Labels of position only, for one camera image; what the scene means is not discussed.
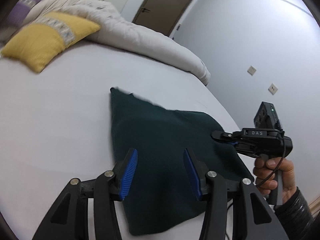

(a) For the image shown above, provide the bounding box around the dark green knit sweater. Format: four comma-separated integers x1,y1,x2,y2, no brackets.
111,88,252,236

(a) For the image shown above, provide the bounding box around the black jacket sleeve forearm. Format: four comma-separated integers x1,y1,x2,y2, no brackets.
274,187,315,239

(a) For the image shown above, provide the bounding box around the person's right hand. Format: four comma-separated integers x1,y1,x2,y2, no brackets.
253,158,297,204

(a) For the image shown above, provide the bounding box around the cream white duvet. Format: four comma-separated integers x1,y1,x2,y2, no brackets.
23,0,210,85

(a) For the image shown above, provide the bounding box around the brown wooden door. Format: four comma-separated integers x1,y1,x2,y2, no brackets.
133,0,192,36

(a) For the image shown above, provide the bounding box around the yellow patterned cushion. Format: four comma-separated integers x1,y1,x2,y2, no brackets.
1,12,100,73

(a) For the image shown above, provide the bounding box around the purple cushion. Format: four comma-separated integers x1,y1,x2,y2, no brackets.
4,0,41,27

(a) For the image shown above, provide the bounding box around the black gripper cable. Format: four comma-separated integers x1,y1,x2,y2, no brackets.
254,123,287,188

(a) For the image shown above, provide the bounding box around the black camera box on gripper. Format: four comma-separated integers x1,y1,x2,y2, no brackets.
254,101,283,131

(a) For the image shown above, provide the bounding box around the lower beige wall socket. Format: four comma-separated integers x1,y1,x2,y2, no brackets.
268,83,278,95

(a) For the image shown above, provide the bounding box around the beige wall socket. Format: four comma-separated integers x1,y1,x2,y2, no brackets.
268,83,278,95
247,66,257,76

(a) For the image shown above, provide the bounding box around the upper beige wall socket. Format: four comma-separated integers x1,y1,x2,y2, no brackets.
247,66,257,76

